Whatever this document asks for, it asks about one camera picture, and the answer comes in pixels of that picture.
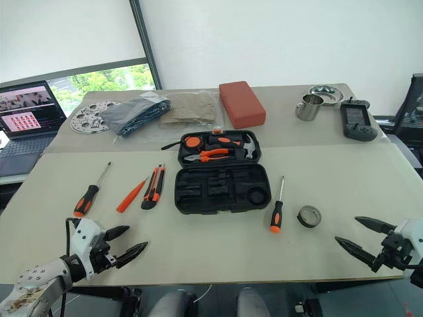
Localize perforated round metal plate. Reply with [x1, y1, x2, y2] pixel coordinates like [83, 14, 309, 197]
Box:
[69, 100, 122, 134]

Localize dark blue cloth in bag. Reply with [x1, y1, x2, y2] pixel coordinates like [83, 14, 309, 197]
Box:
[100, 92, 173, 139]

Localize black handheld remote controller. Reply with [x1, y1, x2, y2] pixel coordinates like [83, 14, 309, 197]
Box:
[340, 96, 379, 142]

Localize black orange claw hammer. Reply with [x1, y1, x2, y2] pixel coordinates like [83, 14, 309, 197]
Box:
[207, 133, 259, 161]

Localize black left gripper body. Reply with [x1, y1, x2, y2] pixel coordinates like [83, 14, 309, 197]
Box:
[87, 229, 118, 275]

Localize black orange utility knife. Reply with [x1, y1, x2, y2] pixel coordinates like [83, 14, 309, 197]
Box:
[140, 163, 165, 211]

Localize orange handled pliers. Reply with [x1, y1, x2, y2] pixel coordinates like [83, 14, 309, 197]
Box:
[183, 148, 233, 164]

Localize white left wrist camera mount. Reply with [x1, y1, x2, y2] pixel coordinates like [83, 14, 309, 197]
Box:
[70, 217, 108, 280]

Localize black mesh office chair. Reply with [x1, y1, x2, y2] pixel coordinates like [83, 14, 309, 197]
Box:
[392, 73, 423, 147]

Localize black table frame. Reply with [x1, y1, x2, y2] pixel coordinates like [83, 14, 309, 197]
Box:
[67, 284, 146, 317]

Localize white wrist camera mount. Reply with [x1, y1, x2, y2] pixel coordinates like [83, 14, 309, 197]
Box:
[70, 217, 108, 280]
[394, 217, 423, 265]

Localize stainless steel bowl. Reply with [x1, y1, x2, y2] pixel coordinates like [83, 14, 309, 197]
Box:
[307, 85, 345, 108]

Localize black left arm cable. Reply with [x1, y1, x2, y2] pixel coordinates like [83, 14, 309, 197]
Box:
[65, 217, 77, 259]

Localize stainless steel mug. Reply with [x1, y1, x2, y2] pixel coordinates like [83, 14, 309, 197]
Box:
[294, 93, 325, 122]

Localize grey rounded shape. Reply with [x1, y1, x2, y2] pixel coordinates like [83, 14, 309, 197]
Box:
[147, 290, 196, 317]
[237, 287, 271, 317]

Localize orange black tape measure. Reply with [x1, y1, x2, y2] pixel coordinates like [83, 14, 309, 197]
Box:
[161, 134, 201, 151]

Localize orange black handled screwdriver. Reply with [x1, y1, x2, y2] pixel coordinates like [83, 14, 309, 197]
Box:
[268, 175, 286, 234]
[73, 161, 112, 218]

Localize orange handled awl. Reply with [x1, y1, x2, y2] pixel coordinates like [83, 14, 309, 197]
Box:
[116, 176, 150, 213]

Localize open laptop computer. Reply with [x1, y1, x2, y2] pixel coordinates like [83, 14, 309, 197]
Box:
[0, 80, 67, 178]

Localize black electrical tape roll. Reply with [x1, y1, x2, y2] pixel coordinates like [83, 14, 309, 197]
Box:
[295, 204, 323, 229]

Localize red brick-shaped box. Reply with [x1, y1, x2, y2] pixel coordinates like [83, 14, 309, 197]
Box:
[218, 80, 267, 130]

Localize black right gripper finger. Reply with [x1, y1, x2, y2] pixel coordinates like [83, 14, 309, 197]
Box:
[354, 216, 397, 236]
[334, 236, 378, 265]

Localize black tool case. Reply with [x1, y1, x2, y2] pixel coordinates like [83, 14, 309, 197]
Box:
[174, 128, 272, 216]

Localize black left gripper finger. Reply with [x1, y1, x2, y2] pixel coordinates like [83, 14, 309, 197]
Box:
[114, 241, 149, 269]
[105, 225, 131, 244]

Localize dark window frame post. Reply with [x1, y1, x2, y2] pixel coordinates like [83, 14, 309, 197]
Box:
[128, 0, 163, 91]

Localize dark horizontal window rail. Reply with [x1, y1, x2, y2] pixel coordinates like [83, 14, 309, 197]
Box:
[0, 57, 149, 88]

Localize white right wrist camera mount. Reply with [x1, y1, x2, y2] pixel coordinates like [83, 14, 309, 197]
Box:
[394, 217, 423, 265]

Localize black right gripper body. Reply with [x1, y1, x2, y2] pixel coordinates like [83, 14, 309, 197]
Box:
[371, 232, 414, 274]

